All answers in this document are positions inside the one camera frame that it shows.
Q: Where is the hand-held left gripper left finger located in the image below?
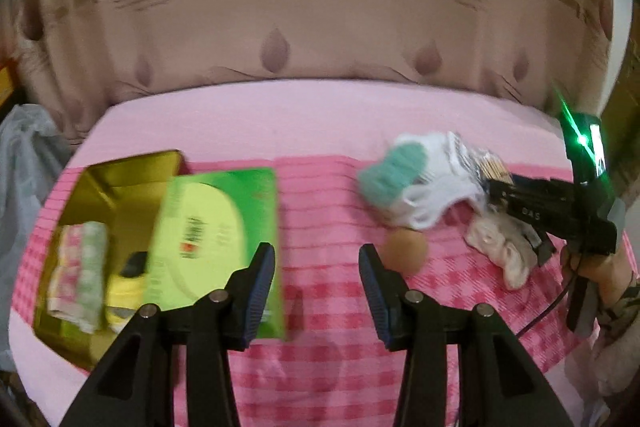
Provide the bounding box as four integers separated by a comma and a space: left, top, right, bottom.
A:
59, 243, 277, 427

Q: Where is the yellow sock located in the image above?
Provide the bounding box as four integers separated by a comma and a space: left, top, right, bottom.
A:
104, 251, 151, 335

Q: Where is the gold metal tin box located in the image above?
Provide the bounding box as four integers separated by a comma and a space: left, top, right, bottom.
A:
32, 149, 186, 370

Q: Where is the checkered towel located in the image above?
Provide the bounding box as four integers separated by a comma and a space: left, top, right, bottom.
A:
46, 221, 111, 334

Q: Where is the black cable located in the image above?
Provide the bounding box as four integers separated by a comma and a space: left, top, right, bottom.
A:
515, 274, 578, 339

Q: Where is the green tissue pack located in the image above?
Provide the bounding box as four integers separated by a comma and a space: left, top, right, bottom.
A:
142, 167, 287, 342

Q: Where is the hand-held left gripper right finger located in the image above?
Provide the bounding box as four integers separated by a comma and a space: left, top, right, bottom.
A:
359, 244, 576, 427

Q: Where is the person's right hand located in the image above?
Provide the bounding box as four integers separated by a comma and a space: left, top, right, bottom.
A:
559, 244, 638, 308

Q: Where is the cream cloth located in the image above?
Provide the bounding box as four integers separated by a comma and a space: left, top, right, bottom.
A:
465, 207, 543, 292

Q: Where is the beige leaf print curtain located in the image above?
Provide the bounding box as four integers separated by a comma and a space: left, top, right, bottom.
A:
10, 0, 631, 142

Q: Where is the grey plastic cover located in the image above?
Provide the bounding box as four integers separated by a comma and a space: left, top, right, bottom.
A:
0, 104, 71, 373

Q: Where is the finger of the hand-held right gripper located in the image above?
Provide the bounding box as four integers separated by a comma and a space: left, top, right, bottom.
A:
527, 227, 557, 269
486, 177, 566, 228

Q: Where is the white printed sock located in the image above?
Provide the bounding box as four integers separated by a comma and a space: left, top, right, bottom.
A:
457, 146, 513, 188

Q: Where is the brown egg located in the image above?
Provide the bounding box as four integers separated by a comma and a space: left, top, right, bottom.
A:
382, 229, 430, 279

